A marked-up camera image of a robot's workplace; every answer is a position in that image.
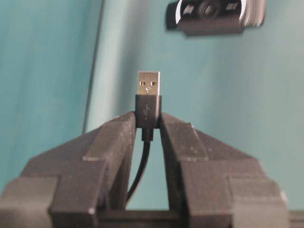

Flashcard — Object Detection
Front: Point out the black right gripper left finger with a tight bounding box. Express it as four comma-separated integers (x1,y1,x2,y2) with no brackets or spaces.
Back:
0,112,136,228

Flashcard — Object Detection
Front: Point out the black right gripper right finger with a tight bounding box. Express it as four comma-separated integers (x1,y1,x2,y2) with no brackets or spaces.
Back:
160,113,289,228

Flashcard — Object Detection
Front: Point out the black USB cable with plug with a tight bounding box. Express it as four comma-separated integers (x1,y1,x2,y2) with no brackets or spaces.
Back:
125,70,163,209

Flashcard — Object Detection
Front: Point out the black webcam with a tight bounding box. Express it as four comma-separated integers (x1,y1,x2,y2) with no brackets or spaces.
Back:
165,0,266,37

